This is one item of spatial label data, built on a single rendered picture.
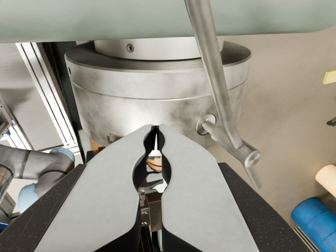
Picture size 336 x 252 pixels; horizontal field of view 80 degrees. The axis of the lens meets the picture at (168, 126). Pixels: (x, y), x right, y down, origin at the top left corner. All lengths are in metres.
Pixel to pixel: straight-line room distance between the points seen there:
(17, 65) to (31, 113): 0.28
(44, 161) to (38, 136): 0.92
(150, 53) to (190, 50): 0.05
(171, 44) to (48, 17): 0.14
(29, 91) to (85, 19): 1.20
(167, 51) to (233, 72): 0.09
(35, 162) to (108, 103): 0.37
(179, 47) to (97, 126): 0.16
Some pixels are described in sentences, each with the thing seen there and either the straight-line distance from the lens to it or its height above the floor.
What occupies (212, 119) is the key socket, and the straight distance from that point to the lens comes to 0.29.
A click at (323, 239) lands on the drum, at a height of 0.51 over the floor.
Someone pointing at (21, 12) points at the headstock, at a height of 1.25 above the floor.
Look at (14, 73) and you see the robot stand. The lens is 1.38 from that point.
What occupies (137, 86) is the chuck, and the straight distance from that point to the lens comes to 0.25.
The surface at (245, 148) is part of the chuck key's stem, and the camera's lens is 0.23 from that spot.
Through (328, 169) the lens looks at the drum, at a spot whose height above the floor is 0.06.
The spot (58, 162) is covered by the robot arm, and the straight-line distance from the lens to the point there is 0.60.
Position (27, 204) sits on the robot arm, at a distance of 0.54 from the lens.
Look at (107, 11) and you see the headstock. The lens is 0.21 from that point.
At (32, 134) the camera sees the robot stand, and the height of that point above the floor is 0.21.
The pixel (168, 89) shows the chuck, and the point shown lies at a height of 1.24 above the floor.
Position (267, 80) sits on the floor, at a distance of 2.04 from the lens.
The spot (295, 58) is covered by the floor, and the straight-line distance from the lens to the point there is 2.17.
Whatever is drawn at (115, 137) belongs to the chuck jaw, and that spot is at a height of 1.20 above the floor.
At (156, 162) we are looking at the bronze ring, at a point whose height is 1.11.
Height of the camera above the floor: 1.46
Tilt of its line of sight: 56 degrees down
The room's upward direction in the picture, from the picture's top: 152 degrees clockwise
